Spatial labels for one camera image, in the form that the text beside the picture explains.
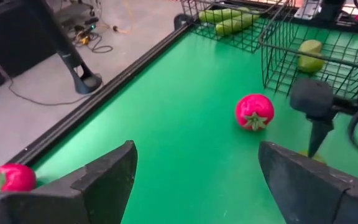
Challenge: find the dark grey wire basket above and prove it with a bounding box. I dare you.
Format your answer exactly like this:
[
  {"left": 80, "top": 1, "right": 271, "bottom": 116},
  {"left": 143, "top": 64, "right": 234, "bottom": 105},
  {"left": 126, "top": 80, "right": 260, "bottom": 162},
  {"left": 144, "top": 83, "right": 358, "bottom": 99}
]
[{"left": 180, "top": 0, "right": 290, "bottom": 54}]

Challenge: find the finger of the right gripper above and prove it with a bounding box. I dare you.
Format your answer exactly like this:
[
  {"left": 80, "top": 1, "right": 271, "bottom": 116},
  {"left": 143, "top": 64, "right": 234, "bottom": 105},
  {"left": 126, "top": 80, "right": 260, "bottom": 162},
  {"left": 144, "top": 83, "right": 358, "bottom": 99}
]
[{"left": 307, "top": 119, "right": 334, "bottom": 159}]

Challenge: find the black cabinet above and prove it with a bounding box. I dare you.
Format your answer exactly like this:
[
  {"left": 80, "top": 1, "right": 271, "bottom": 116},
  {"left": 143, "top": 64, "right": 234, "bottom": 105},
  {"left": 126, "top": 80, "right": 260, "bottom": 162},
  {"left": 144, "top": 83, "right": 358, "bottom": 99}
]
[{"left": 0, "top": 0, "right": 60, "bottom": 96}]

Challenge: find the silver mounting plate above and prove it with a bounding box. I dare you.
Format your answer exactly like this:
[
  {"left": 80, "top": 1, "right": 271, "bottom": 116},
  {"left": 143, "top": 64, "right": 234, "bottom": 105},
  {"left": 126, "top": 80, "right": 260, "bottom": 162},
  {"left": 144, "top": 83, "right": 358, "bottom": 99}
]
[{"left": 293, "top": 0, "right": 323, "bottom": 20}]

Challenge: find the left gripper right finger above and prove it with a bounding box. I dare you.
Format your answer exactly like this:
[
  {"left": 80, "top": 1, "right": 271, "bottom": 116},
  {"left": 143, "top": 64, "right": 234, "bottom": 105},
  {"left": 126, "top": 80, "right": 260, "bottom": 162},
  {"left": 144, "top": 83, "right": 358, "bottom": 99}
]
[{"left": 258, "top": 141, "right": 358, "bottom": 224}]

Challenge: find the black wire basket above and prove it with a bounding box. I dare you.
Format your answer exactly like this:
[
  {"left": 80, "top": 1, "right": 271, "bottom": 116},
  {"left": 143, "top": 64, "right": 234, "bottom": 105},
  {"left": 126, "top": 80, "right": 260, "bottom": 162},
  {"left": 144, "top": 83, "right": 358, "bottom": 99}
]
[{"left": 259, "top": 0, "right": 358, "bottom": 101}]

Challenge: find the black stand leg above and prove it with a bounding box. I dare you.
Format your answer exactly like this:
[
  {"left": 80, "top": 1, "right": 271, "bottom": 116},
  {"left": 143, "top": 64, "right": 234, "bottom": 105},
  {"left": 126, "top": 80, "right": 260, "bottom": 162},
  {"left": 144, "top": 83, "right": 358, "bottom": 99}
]
[{"left": 23, "top": 0, "right": 104, "bottom": 95}]

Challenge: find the red plastic tomato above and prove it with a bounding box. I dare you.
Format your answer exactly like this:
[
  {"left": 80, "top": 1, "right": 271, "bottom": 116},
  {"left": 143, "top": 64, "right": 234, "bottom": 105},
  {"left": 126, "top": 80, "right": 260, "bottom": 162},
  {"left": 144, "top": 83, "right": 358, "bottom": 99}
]
[
  {"left": 235, "top": 93, "right": 275, "bottom": 131},
  {"left": 0, "top": 164, "right": 37, "bottom": 193}
]

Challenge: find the black floor cable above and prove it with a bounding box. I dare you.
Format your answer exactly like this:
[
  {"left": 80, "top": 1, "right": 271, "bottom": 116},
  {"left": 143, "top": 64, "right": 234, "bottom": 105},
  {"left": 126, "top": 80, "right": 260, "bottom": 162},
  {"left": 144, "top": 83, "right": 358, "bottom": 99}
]
[{"left": 7, "top": 77, "right": 103, "bottom": 107}]

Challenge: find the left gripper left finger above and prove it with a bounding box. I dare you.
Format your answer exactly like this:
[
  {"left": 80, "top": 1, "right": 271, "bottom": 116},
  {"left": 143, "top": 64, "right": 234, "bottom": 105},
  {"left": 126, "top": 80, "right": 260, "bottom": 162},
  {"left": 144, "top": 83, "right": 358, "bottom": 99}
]
[{"left": 0, "top": 139, "right": 139, "bottom": 224}]

